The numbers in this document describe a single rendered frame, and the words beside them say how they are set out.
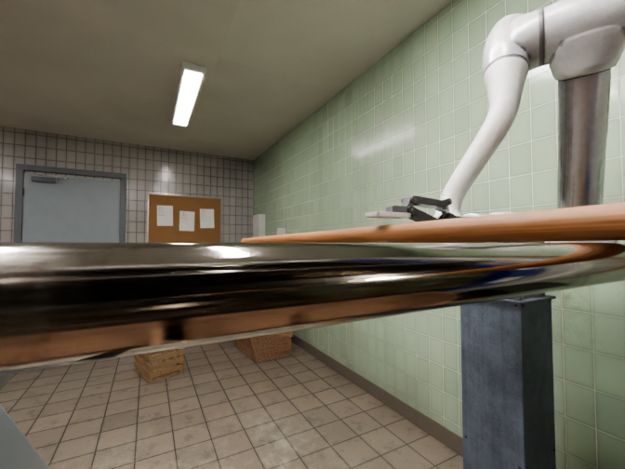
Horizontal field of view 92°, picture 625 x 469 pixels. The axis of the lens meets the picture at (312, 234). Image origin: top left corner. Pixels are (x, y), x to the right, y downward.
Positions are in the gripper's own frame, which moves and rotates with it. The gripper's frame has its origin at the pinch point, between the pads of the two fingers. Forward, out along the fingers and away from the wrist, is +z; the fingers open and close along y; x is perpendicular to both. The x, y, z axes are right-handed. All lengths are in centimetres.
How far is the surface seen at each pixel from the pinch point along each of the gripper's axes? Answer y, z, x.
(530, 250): 1.7, 15.4, -27.9
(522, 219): -1.0, 1.5, -20.6
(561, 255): 2.0, 12.6, -28.1
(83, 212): -41, 108, 455
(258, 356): 113, -65, 258
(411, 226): -1.0, 1.4, -6.6
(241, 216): -45, -102, 457
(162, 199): -65, 15, 455
